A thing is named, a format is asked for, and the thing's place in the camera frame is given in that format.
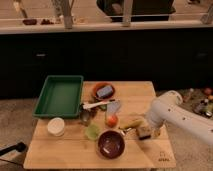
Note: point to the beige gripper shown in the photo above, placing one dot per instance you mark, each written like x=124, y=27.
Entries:
x=155, y=132

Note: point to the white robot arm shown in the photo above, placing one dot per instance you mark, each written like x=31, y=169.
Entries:
x=166, y=107

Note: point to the green plastic tray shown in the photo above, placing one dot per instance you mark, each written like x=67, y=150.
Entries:
x=60, y=97

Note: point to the yellow banana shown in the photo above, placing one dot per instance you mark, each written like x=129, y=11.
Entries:
x=133, y=124

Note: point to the dark purple bowl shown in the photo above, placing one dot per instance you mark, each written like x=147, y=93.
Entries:
x=111, y=144

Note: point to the light green cup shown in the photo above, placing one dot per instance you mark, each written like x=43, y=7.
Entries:
x=92, y=132

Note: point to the blue grey sponge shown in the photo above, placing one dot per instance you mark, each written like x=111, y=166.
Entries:
x=105, y=91

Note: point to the orange brown plate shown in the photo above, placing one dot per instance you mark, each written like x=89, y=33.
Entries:
x=99, y=86

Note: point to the metal ladle spoon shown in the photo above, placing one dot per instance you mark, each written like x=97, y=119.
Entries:
x=84, y=115

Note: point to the small white cup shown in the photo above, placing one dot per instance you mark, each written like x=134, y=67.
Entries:
x=56, y=126

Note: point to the wooden table railing shelf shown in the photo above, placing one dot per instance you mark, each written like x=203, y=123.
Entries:
x=87, y=17

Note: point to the white handled spatula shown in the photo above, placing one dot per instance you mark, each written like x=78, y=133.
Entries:
x=93, y=105

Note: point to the black handle on floor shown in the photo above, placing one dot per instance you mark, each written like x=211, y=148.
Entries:
x=18, y=147

